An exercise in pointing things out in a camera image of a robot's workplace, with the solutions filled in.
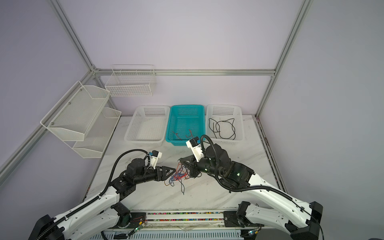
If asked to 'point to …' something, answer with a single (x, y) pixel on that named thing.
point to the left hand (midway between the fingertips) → (171, 171)
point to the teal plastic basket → (184, 123)
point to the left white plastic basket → (149, 125)
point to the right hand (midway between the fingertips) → (179, 161)
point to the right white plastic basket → (224, 123)
